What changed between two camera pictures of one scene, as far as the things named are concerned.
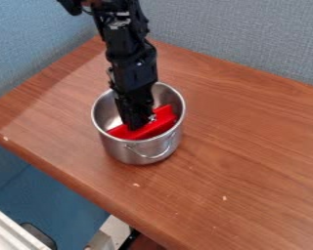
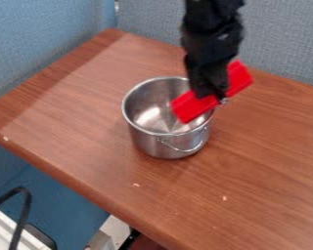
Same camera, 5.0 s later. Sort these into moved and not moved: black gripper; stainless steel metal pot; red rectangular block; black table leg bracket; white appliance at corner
Moved: red rectangular block; stainless steel metal pot; black gripper
Not moved: white appliance at corner; black table leg bracket
